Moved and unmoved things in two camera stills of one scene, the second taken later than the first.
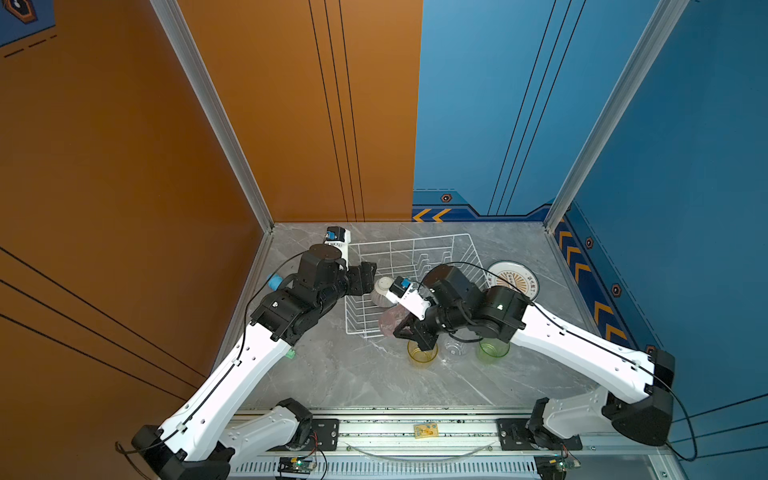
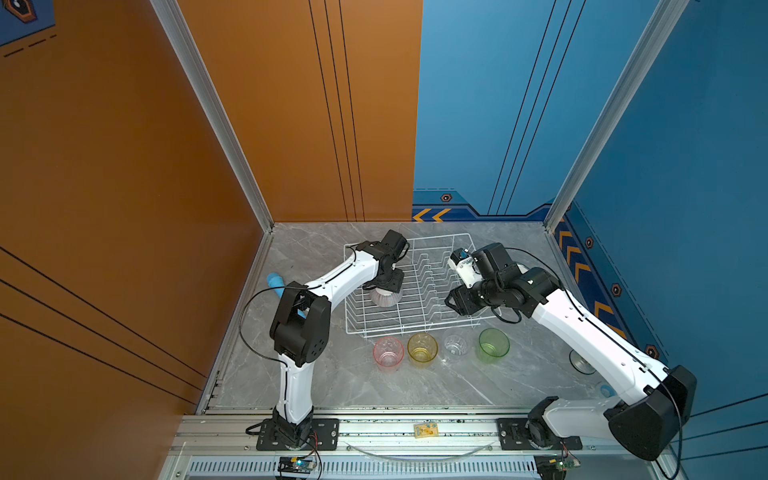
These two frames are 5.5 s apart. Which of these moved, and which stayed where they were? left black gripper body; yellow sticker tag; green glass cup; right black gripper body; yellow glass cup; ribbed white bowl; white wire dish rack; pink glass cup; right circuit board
Moved: right black gripper body; left black gripper body; pink glass cup
Stayed: ribbed white bowl; white wire dish rack; right circuit board; yellow glass cup; green glass cup; yellow sticker tag
